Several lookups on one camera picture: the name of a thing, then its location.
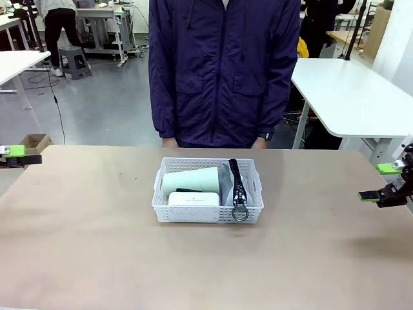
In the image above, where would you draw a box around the grey pencil case black zipper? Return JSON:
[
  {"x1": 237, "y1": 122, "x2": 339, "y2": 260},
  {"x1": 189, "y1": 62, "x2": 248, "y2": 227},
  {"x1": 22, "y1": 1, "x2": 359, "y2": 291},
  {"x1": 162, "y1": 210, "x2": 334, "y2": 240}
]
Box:
[{"x1": 219, "y1": 158, "x2": 251, "y2": 223}]

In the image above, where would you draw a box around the pale green plastic cup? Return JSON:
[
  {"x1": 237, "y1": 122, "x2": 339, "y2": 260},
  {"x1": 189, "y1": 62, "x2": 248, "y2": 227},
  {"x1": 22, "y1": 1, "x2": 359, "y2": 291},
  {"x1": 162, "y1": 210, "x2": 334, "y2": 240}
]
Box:
[{"x1": 162, "y1": 167, "x2": 222, "y2": 195}]

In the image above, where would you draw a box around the white rectangular box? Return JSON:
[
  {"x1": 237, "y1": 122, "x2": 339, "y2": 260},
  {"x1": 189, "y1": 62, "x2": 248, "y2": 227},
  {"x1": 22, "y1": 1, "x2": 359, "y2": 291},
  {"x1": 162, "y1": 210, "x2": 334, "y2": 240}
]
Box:
[{"x1": 167, "y1": 191, "x2": 222, "y2": 207}]

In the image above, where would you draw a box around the person's right forearm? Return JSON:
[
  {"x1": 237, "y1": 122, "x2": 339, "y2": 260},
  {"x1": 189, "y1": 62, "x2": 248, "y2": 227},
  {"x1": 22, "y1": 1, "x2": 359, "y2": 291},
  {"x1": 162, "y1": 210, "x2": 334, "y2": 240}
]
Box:
[{"x1": 148, "y1": 64, "x2": 179, "y2": 140}]

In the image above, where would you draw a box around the person's left forearm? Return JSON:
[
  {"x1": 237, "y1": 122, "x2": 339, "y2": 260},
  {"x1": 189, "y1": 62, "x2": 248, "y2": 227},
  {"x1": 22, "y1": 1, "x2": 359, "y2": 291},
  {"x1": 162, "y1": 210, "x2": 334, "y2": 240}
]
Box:
[{"x1": 257, "y1": 64, "x2": 301, "y2": 138}]

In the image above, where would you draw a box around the white perforated plastic basket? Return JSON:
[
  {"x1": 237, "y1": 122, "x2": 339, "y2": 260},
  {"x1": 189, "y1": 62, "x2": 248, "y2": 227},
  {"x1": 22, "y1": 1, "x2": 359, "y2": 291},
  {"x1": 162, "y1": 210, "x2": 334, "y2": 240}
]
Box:
[{"x1": 151, "y1": 157, "x2": 265, "y2": 224}]

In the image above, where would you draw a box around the small open cardboard box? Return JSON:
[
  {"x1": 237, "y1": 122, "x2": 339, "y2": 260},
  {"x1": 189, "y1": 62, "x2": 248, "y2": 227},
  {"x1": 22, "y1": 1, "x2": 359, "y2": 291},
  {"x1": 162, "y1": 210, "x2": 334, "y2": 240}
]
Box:
[{"x1": 19, "y1": 133, "x2": 54, "y2": 156}]

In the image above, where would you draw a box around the white table with black pole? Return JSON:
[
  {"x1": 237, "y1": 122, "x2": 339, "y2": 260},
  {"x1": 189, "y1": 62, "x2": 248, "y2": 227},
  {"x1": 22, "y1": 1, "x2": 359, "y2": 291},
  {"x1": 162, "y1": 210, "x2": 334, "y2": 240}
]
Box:
[{"x1": 0, "y1": 50, "x2": 52, "y2": 110}]

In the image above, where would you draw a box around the large white side table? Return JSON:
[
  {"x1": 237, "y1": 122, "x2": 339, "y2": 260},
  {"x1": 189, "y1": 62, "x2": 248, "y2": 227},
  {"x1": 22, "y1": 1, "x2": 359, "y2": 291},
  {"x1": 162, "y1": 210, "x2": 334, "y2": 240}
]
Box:
[{"x1": 290, "y1": 57, "x2": 413, "y2": 159}]

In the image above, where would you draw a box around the grey plastic step stool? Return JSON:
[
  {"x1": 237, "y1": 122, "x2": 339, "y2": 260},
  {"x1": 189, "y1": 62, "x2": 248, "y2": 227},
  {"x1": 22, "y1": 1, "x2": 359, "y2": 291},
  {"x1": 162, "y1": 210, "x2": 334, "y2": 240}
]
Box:
[{"x1": 58, "y1": 45, "x2": 93, "y2": 81}]

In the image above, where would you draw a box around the black clamp pole upright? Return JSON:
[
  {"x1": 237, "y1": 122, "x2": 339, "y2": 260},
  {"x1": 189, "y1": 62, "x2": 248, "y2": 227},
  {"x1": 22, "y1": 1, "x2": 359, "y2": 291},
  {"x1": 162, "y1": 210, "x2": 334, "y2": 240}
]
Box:
[{"x1": 24, "y1": 0, "x2": 46, "y2": 54}]

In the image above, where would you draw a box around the background person in grey hoodie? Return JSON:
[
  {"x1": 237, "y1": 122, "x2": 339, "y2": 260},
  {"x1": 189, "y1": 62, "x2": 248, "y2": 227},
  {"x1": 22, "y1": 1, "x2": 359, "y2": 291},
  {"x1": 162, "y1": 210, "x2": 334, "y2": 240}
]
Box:
[{"x1": 34, "y1": 0, "x2": 93, "y2": 78}]

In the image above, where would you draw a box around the tall brown cardboard panel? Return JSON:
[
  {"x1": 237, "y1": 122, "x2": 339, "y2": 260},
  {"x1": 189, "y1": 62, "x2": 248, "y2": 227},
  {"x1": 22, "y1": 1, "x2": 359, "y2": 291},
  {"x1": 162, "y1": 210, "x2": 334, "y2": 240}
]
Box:
[{"x1": 366, "y1": 6, "x2": 393, "y2": 62}]

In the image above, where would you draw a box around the black clamp pole slanted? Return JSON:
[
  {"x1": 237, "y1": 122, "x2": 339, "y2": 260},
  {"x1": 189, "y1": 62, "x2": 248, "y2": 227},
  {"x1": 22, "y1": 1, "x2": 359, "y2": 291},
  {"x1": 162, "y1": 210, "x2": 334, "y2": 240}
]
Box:
[{"x1": 343, "y1": 0, "x2": 368, "y2": 61}]

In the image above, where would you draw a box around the wooden background table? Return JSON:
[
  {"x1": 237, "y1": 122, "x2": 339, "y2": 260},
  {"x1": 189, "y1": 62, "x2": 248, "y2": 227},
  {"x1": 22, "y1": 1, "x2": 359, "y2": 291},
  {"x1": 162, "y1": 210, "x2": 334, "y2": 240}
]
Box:
[{"x1": 326, "y1": 29, "x2": 372, "y2": 54}]

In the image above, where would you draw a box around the yellow garment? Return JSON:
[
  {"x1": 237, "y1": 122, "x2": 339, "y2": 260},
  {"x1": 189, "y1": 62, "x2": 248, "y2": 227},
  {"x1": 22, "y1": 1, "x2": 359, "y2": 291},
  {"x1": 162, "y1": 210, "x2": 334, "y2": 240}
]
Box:
[{"x1": 296, "y1": 35, "x2": 310, "y2": 59}]

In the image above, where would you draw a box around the background person in black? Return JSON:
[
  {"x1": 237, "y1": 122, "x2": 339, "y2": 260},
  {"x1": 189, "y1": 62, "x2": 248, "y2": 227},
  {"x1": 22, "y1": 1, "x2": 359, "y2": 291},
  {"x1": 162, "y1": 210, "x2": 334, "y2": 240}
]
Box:
[{"x1": 299, "y1": 0, "x2": 339, "y2": 59}]

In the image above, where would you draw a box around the white background workbench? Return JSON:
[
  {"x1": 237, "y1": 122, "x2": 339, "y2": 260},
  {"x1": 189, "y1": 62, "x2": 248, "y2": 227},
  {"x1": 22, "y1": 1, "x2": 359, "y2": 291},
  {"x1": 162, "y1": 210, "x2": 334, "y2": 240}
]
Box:
[{"x1": 77, "y1": 5, "x2": 138, "y2": 68}]

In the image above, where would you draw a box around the person in dark blue jacket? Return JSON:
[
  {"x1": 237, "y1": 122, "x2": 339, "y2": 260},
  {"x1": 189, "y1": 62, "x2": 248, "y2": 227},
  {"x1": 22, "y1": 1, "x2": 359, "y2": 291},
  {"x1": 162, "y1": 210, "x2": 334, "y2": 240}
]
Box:
[{"x1": 148, "y1": 0, "x2": 303, "y2": 149}]

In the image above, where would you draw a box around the black floor cable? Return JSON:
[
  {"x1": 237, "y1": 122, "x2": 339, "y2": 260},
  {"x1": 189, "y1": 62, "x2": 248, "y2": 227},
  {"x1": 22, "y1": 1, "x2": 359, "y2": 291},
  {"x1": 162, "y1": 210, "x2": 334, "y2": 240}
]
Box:
[{"x1": 45, "y1": 63, "x2": 66, "y2": 145}]

